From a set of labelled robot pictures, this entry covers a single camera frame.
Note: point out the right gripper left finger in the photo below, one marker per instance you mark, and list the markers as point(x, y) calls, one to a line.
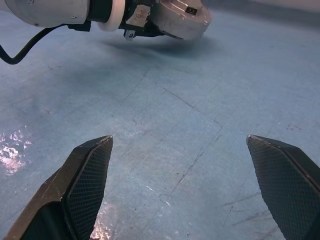
point(75, 195)

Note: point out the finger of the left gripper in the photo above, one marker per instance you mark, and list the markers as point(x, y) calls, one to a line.
point(153, 31)

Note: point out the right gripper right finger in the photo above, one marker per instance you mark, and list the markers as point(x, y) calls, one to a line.
point(287, 187)

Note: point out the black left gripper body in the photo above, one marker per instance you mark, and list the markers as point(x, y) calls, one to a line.
point(135, 15)

